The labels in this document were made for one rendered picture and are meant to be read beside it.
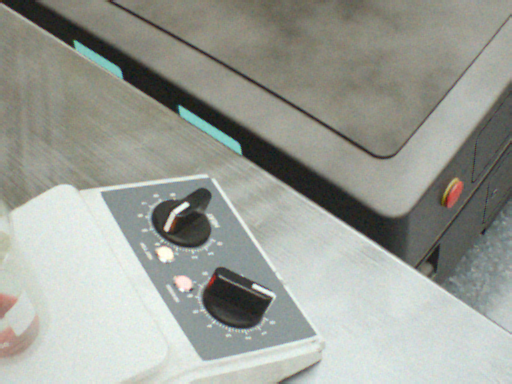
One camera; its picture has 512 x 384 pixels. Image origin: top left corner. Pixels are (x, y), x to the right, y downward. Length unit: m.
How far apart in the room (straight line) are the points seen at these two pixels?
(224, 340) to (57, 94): 0.25
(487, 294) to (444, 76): 0.38
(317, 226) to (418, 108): 0.55
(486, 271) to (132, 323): 1.02
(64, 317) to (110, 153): 0.18
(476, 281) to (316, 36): 0.43
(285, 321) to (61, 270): 0.12
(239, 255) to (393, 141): 0.58
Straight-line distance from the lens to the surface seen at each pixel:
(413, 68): 1.24
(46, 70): 0.77
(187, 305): 0.58
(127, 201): 0.62
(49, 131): 0.74
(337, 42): 1.26
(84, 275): 0.57
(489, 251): 1.54
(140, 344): 0.54
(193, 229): 0.62
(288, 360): 0.59
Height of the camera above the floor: 1.32
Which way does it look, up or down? 56 degrees down
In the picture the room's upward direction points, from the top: 9 degrees counter-clockwise
